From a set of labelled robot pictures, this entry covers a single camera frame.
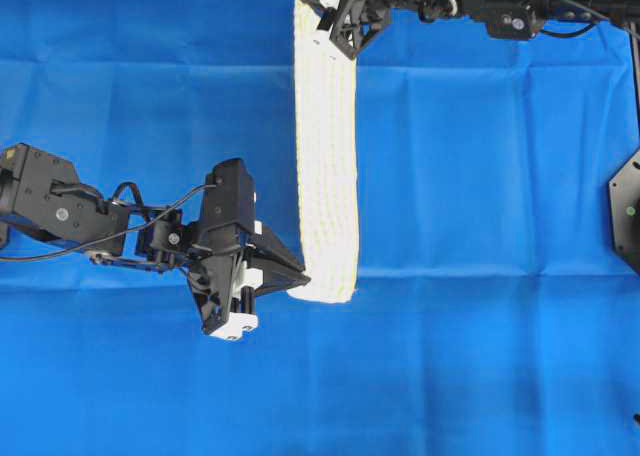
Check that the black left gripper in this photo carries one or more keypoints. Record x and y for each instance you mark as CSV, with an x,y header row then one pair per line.
x,y
218,276

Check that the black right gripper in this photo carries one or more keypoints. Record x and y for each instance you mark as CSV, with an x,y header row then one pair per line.
x,y
350,25

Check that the yellow white striped towel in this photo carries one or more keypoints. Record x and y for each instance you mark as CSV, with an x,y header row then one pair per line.
x,y
326,162

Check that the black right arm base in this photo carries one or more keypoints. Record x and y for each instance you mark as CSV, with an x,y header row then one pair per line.
x,y
623,190

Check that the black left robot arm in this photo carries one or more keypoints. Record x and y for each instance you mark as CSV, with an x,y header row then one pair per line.
x,y
43,198

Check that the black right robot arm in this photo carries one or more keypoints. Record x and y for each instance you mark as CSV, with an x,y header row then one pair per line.
x,y
503,19

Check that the blue table cloth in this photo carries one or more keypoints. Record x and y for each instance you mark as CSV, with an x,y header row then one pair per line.
x,y
491,315

